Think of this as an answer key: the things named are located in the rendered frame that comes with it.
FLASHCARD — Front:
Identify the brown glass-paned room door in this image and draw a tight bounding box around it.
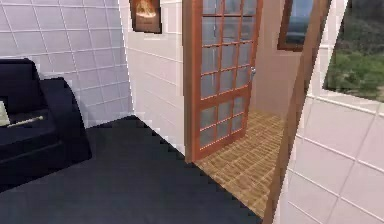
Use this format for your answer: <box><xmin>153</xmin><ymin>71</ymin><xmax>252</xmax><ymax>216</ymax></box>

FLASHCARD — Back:
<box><xmin>182</xmin><ymin>0</ymin><xmax>264</xmax><ymax>164</ymax></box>

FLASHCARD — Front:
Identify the dark framed orange picture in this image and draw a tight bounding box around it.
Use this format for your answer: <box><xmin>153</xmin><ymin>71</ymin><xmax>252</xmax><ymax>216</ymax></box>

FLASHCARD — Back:
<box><xmin>129</xmin><ymin>0</ymin><xmax>163</xmax><ymax>35</ymax></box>

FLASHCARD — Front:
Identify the brown framed blue picture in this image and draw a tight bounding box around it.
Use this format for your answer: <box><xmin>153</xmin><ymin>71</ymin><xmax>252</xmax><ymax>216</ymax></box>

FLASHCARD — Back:
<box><xmin>277</xmin><ymin>0</ymin><xmax>316</xmax><ymax>53</ymax></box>

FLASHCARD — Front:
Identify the black sofa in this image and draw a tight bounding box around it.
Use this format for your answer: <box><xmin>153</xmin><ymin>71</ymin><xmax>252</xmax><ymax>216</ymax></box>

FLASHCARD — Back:
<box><xmin>0</xmin><ymin>58</ymin><xmax>93</xmax><ymax>193</ymax></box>

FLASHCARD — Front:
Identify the pale stick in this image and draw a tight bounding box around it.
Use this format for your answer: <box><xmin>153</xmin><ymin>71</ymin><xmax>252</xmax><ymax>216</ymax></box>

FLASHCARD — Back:
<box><xmin>7</xmin><ymin>115</ymin><xmax>45</xmax><ymax>129</ymax></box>

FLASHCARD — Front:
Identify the window with green view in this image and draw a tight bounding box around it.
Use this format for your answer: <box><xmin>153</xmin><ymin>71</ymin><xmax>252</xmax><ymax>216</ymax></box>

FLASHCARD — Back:
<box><xmin>321</xmin><ymin>0</ymin><xmax>384</xmax><ymax>104</ymax></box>

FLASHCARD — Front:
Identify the pale flat object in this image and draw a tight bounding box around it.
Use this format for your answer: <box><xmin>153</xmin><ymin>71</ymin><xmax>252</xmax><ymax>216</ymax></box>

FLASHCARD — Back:
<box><xmin>0</xmin><ymin>100</ymin><xmax>11</xmax><ymax>128</ymax></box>

